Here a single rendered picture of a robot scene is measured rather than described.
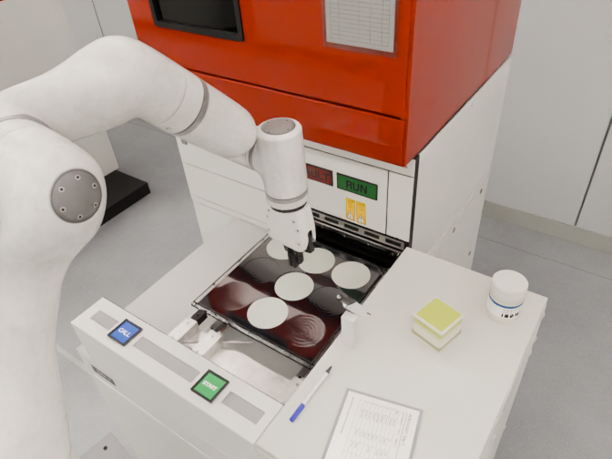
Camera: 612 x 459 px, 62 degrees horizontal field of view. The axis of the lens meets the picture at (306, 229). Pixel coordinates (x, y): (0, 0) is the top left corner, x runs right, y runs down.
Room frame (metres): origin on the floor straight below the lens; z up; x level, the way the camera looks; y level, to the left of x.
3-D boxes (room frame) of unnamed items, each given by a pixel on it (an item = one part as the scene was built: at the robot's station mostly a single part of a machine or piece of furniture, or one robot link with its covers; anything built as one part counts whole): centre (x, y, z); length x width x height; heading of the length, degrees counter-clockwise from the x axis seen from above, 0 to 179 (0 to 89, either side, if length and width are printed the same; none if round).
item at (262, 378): (0.70, 0.19, 0.87); 0.36 x 0.08 x 0.03; 52
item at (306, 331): (0.92, 0.04, 0.90); 0.34 x 0.34 x 0.01; 52
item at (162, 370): (0.68, 0.32, 0.89); 0.55 x 0.09 x 0.14; 52
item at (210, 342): (0.75, 0.25, 0.89); 0.08 x 0.03 x 0.03; 142
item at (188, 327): (0.80, 0.32, 0.89); 0.08 x 0.03 x 0.03; 142
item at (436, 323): (0.67, -0.25, 1.00); 0.07 x 0.07 x 0.07; 37
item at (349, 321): (0.69, -0.08, 1.03); 0.06 x 0.04 x 0.13; 142
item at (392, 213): (1.22, 0.06, 1.02); 0.82 x 0.03 x 0.40; 52
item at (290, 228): (0.81, 0.03, 1.20); 0.10 x 0.07 x 0.11; 46
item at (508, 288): (0.72, -0.41, 1.01); 0.07 x 0.07 x 0.10
